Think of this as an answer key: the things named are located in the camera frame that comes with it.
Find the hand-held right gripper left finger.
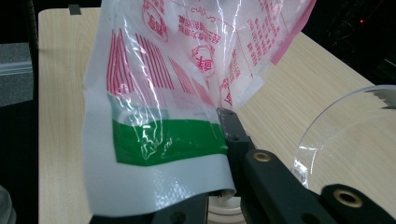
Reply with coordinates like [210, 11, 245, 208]
[90, 192, 209, 224]

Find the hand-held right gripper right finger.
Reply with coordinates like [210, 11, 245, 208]
[216, 106, 256, 201]

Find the pink and white plastic bag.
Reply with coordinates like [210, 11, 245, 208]
[81, 0, 318, 217]

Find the dark equipment with red light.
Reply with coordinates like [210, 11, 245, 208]
[311, 0, 396, 85]

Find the grey tape strip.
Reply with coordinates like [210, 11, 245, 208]
[67, 3, 82, 16]

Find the aluminium floor rail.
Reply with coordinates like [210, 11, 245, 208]
[0, 61, 34, 77]

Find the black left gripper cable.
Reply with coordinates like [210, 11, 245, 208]
[24, 0, 39, 52]

